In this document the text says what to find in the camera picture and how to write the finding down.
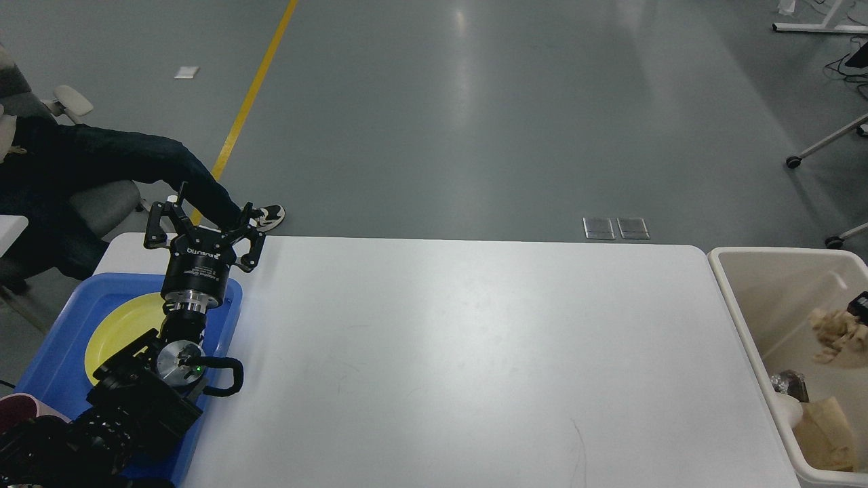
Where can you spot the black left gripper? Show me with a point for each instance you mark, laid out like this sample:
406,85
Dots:
196,271

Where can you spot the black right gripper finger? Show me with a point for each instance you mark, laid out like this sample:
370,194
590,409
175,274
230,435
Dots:
858,307

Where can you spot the brown paper ball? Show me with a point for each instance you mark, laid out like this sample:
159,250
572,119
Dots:
842,336

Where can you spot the yellow plastic plate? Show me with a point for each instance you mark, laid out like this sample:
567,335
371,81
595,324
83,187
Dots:
120,327

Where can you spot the white paper cup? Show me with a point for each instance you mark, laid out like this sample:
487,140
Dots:
789,409

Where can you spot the brown paper bag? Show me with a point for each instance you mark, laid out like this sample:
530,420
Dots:
825,438

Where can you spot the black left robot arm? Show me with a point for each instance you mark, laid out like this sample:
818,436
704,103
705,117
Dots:
144,400

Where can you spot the white chair with black jacket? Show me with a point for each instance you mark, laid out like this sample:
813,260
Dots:
833,242

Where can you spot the beige plastic waste bin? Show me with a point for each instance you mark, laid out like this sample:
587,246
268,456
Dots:
770,292

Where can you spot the foil ball in bin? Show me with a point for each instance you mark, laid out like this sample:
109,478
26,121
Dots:
791,383

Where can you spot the grey office chair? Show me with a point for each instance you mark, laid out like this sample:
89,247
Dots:
102,207

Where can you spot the seated person beige sweater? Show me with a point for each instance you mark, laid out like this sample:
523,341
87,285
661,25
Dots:
44,163

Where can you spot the blue plastic tray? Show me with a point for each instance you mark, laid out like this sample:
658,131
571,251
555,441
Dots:
57,377

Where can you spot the white desk corner left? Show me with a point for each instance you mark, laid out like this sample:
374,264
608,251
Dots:
11,227

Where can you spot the pink mug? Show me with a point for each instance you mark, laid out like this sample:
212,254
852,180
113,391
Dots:
18,407

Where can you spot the metal floor socket cover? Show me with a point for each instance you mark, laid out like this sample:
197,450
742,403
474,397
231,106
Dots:
607,229

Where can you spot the white table leg base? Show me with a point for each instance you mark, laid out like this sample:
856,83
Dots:
836,20

